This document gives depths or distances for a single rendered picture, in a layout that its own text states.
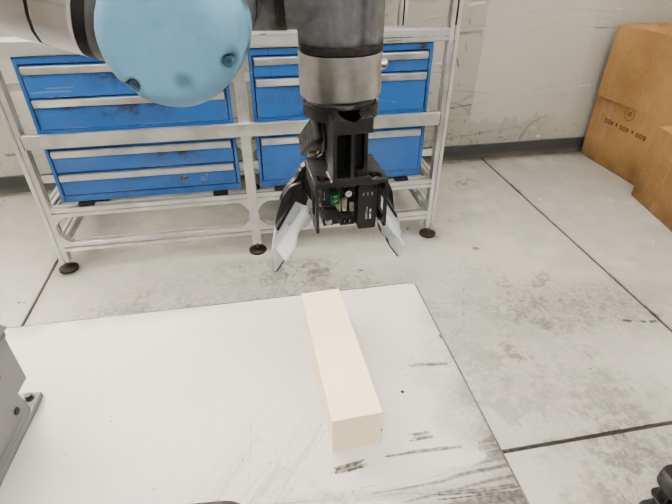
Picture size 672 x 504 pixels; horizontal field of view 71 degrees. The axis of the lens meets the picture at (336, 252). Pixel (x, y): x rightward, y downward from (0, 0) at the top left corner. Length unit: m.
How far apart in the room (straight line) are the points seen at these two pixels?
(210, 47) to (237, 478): 0.49
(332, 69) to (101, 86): 1.63
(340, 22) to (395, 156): 1.73
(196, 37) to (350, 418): 0.44
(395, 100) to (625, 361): 1.29
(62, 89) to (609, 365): 2.15
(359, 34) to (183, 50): 0.18
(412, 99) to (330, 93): 1.65
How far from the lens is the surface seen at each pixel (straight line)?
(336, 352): 0.65
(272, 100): 1.95
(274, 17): 0.42
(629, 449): 1.70
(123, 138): 2.00
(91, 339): 0.85
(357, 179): 0.44
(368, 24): 0.42
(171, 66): 0.28
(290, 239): 0.50
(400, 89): 2.04
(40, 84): 2.06
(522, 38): 3.20
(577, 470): 1.58
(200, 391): 0.71
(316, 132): 0.48
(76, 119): 2.06
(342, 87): 0.42
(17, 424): 0.75
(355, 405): 0.60
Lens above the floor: 1.23
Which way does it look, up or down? 34 degrees down
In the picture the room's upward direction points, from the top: straight up
